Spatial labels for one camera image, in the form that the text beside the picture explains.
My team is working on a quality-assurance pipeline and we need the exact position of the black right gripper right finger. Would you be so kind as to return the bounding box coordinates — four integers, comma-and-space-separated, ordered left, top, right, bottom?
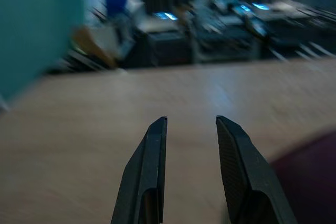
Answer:
215, 115, 298, 224

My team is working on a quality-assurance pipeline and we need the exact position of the cluttered dark desk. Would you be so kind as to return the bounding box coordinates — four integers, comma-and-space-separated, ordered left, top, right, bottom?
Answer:
49, 0, 336, 70

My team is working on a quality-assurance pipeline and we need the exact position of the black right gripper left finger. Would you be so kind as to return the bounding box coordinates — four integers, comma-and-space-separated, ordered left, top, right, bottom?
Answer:
110, 116, 169, 224

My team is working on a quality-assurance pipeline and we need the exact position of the dark maroon round object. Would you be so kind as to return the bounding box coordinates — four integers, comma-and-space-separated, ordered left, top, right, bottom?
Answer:
268, 132, 336, 224

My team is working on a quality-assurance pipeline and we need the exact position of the teal cloth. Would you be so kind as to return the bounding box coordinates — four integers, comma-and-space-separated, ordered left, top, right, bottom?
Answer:
0, 0, 106, 104

